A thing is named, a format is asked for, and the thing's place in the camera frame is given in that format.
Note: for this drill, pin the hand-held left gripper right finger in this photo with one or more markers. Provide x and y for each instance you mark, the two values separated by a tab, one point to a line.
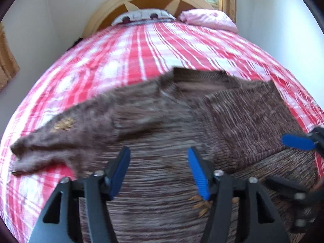
200	177

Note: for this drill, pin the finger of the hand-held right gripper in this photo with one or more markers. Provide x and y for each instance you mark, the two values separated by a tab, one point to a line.
298	142
286	186

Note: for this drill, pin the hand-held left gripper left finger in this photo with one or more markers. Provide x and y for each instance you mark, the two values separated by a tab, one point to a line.
119	174

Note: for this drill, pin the pink pillow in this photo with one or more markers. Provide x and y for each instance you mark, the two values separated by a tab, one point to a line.
207	19

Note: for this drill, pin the white patterned pillow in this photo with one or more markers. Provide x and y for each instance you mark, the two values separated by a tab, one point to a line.
141	15

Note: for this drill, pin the beige wooden headboard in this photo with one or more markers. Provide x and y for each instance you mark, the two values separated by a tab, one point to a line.
106	7

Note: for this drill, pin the brown knitted sweater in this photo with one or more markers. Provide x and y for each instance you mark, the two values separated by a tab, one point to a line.
162	131

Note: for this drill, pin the red plaid blanket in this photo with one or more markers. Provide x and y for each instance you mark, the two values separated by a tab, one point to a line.
126	55

